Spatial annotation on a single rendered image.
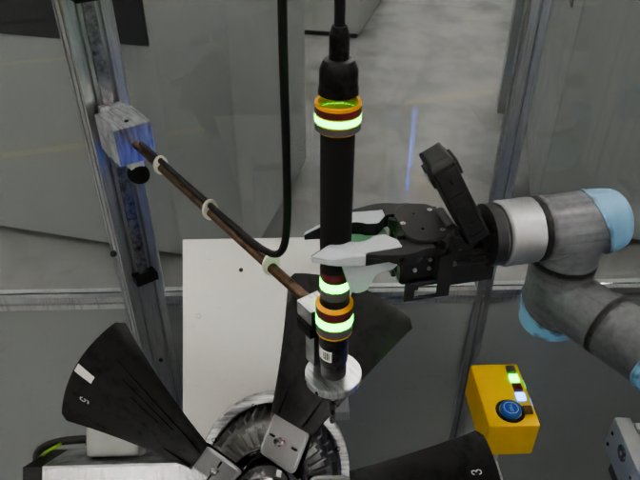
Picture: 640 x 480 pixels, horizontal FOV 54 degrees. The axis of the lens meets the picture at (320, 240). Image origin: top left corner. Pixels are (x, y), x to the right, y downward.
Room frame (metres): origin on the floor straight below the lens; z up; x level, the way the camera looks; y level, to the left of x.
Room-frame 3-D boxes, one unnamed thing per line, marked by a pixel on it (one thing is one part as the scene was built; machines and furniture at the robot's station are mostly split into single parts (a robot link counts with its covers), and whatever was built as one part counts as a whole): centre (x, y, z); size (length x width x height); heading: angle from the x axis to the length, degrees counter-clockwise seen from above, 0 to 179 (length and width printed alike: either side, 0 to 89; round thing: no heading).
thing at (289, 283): (0.78, 0.17, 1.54); 0.54 x 0.01 x 0.01; 37
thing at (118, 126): (1.04, 0.36, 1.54); 0.10 x 0.07 x 0.08; 37
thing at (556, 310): (0.58, -0.30, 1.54); 0.11 x 0.08 x 0.11; 33
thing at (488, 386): (0.84, -0.37, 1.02); 0.16 x 0.10 x 0.11; 2
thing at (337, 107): (0.54, -0.02, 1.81); 0.04 x 0.04 x 0.03
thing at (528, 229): (0.58, -0.22, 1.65); 0.08 x 0.05 x 0.08; 12
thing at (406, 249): (0.52, -0.08, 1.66); 0.09 x 0.05 x 0.02; 110
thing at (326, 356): (0.54, -0.02, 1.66); 0.04 x 0.04 x 0.46
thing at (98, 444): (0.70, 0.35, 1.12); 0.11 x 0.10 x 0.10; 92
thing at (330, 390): (0.54, -0.01, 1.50); 0.09 x 0.07 x 0.10; 37
